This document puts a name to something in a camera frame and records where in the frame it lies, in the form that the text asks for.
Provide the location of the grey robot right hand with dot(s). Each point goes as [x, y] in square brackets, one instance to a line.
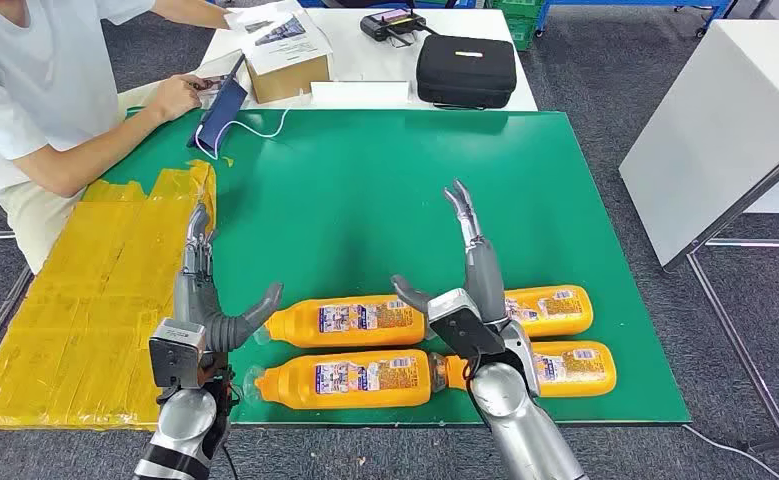
[485, 278]

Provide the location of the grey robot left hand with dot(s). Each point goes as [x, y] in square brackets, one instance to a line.
[193, 298]

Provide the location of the person's right hand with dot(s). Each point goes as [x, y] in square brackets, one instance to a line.
[176, 98]

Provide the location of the orange detergent bottle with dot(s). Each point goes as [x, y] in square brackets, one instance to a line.
[290, 387]
[561, 326]
[296, 324]
[581, 385]

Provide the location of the person's right forearm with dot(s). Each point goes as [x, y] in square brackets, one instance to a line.
[91, 152]

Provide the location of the person's left forearm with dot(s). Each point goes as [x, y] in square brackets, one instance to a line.
[190, 12]

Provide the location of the black smartphone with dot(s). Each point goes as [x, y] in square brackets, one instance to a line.
[211, 83]

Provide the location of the dark blue folio case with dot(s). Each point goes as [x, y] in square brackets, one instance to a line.
[223, 112]

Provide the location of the yellow taped cardboard sheet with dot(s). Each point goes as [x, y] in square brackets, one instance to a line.
[84, 298]

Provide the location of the brown cardboard box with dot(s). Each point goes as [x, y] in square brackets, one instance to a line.
[290, 83]

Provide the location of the printed white paper sheet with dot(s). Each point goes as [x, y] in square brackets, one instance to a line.
[283, 40]

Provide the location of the green table board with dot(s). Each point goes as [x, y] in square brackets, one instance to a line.
[376, 199]

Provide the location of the person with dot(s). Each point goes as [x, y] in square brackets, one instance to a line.
[18, 79]

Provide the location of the flat white box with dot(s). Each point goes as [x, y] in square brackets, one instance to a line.
[359, 94]

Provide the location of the black zip case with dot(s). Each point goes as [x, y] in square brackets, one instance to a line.
[465, 69]

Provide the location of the black remote controller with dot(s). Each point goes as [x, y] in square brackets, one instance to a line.
[389, 25]

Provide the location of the green plastic crate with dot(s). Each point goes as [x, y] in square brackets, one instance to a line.
[521, 23]

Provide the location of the white side table top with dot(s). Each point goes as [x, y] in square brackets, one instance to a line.
[714, 132]

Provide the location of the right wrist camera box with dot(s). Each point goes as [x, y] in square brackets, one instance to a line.
[465, 324]

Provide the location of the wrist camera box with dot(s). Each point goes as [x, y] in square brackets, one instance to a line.
[176, 354]
[465, 324]

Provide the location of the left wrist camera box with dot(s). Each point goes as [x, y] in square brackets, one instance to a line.
[176, 354]

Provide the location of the blue cart frame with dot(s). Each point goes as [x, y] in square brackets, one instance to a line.
[541, 16]

